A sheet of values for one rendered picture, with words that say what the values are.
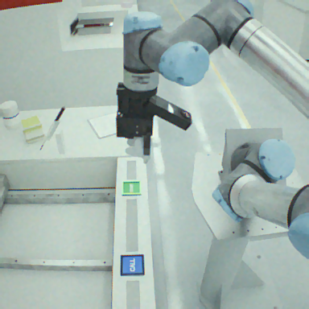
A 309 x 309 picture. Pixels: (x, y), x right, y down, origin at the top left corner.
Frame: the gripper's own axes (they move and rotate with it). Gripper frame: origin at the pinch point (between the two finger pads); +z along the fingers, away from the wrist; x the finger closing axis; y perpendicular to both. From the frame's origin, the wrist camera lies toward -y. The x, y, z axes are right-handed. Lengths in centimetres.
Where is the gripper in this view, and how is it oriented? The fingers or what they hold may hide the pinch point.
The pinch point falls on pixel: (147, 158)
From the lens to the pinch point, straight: 76.4
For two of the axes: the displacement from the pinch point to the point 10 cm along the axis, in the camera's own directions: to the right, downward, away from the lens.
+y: -10.0, -0.5, 0.0
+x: -0.3, 6.3, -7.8
